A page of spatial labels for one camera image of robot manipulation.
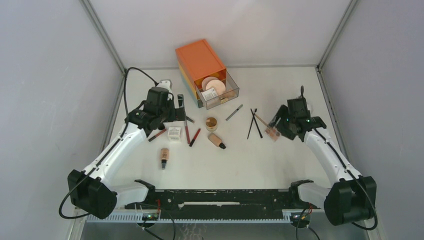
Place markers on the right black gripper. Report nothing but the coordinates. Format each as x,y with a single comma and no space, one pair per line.
282,113

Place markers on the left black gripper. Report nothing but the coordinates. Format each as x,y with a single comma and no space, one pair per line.
178,114

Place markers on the eyeshadow palette clear case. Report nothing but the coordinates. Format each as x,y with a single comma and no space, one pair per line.
273,133

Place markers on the square blush compact box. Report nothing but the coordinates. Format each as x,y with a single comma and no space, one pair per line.
210,95

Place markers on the red lipstick black cap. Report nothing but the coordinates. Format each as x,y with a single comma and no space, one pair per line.
195,137

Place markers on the clear top drawer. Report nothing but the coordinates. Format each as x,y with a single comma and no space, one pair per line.
232,92

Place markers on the round beige powder puff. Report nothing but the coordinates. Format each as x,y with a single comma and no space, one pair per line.
219,86

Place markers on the orange three-drawer organizer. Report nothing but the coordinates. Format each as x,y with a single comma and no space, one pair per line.
198,61

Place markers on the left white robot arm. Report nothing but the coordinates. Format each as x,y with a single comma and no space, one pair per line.
91,189

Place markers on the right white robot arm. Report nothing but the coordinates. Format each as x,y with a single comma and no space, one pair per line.
352,196

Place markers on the dark concealer stick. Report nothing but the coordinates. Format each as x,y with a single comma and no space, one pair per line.
189,119

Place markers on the black thin brush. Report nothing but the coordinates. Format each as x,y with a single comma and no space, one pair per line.
255,121
251,123

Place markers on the pink lip gloss tube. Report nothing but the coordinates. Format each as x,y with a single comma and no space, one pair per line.
187,133

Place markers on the small white box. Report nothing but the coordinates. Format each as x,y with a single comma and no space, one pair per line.
174,134

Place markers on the gold lid cream jar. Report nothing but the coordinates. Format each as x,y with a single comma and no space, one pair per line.
211,124

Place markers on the beige foundation tube black cap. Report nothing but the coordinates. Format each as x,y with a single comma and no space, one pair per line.
217,141

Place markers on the BB cream tube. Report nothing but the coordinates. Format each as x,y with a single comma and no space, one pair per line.
164,157

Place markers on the grey silver pencil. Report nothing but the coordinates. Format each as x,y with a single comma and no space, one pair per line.
234,112

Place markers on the wooden handle brush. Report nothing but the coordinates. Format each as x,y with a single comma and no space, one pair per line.
262,121

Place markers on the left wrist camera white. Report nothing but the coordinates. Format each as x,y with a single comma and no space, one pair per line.
166,84

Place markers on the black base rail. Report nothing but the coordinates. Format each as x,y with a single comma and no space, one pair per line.
221,204

